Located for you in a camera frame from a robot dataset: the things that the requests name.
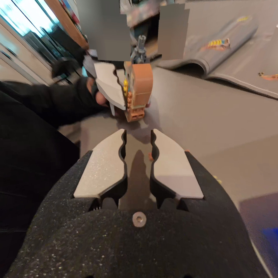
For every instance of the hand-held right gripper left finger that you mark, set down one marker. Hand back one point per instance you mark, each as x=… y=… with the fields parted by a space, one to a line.
x=100 y=171

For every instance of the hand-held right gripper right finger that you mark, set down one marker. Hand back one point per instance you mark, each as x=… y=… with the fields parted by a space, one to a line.
x=176 y=171

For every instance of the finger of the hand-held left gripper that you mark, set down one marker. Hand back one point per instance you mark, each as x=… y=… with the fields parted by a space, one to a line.
x=107 y=84

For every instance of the brown lego assembly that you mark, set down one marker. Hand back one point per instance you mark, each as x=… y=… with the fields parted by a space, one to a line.
x=140 y=86

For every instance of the person's left forearm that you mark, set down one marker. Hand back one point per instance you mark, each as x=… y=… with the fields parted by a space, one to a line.
x=54 y=102

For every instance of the orange square lego plate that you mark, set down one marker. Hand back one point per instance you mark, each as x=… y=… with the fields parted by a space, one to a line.
x=150 y=156

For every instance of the tan lego piece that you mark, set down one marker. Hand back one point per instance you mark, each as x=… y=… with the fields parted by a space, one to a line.
x=217 y=179

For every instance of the person's left hand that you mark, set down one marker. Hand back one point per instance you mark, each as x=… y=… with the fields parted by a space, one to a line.
x=101 y=98

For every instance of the cardboard box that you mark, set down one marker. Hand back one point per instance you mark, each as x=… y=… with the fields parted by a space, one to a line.
x=143 y=21

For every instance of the blue plastic bin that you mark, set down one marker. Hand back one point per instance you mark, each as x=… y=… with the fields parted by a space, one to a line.
x=267 y=239

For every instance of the grey instruction booklet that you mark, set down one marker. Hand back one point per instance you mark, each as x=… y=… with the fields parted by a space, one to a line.
x=230 y=65

